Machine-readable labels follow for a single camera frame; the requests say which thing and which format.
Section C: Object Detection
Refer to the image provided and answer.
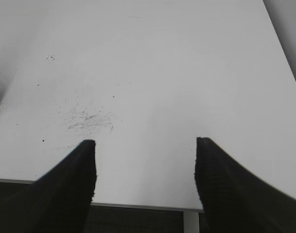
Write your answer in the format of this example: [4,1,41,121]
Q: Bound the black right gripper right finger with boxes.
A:
[195,137,296,233]

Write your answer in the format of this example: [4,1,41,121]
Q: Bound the white table leg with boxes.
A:
[183,211,200,233]

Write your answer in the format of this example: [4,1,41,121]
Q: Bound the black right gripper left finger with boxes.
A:
[7,140,97,233]

